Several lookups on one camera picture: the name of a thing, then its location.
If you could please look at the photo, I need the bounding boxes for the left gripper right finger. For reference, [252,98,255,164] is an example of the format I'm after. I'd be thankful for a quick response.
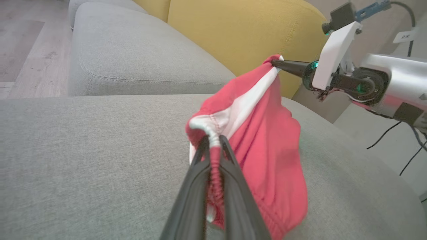
[219,135,271,240]

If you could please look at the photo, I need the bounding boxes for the thin black cable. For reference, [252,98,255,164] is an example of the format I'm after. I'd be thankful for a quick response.
[400,125,427,176]
[367,122,402,150]

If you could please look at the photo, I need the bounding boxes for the red shorts with white stripes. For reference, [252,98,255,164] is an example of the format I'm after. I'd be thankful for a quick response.
[185,54,309,240]

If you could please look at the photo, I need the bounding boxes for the white paper label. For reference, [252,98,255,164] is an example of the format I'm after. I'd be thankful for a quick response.
[393,31,416,43]

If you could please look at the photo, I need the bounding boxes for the wide yellow sofa backrest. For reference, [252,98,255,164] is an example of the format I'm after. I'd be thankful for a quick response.
[167,0,329,99]

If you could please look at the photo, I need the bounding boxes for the blue camera cable connector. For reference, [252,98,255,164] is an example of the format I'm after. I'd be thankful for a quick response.
[354,0,391,22]

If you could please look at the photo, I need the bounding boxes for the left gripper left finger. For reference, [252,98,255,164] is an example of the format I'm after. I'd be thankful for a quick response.
[160,135,211,240]

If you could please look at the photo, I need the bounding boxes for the small grey sofa seat cushion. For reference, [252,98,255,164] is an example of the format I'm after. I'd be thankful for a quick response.
[68,0,147,30]

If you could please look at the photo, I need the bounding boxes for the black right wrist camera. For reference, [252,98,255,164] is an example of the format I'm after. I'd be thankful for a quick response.
[322,3,357,35]

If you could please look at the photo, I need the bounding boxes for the narrow yellow sofa backrest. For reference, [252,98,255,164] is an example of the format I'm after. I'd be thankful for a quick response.
[133,0,171,22]

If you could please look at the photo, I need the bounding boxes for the thick black camera cable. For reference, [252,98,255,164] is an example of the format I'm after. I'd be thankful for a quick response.
[390,1,416,57]

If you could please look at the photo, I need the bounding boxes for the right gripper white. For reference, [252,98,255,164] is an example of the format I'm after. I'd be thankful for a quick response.
[271,22,362,95]

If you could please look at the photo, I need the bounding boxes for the large grey sofa seat cushion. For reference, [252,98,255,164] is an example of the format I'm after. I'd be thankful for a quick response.
[0,94,427,240]

